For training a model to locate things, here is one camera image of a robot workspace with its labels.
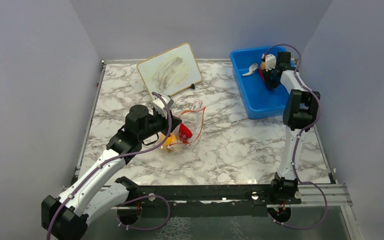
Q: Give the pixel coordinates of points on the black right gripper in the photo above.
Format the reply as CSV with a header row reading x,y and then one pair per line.
x,y
269,85

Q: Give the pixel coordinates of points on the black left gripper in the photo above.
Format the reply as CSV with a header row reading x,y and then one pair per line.
x,y
165,121

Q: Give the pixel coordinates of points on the white mushroom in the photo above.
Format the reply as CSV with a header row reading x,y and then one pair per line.
x,y
251,69

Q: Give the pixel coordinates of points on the yellow bell pepper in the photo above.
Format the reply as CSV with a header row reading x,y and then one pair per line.
x,y
167,144

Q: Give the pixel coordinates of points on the red chili pepper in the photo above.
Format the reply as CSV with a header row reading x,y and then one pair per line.
x,y
260,72
184,131

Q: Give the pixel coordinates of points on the clear zip bag orange zipper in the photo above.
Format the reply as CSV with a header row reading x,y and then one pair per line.
x,y
194,120

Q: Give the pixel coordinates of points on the peach fruit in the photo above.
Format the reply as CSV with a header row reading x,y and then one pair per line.
x,y
263,66

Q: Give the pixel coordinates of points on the red grape bunch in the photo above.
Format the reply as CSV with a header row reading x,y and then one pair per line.
x,y
184,139

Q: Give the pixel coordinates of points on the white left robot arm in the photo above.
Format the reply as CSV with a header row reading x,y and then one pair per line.
x,y
68,216

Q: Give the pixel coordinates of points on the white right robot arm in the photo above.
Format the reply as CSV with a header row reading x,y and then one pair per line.
x,y
300,113

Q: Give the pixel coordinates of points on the blue plastic bin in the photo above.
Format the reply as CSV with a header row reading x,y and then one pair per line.
x,y
258,101

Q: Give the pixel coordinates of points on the red white staple box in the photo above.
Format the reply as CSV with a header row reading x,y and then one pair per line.
x,y
196,105

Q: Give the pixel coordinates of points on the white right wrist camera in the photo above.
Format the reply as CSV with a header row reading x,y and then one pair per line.
x,y
270,61

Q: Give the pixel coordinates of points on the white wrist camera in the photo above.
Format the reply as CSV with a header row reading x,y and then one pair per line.
x,y
162,103
270,61

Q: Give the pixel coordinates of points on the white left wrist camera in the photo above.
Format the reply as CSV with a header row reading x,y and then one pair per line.
x,y
162,103

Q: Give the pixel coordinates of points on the small whiteboard yellow frame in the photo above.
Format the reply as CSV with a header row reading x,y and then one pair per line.
x,y
171,71

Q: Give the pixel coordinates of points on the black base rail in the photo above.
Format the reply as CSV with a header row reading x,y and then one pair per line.
x,y
195,201

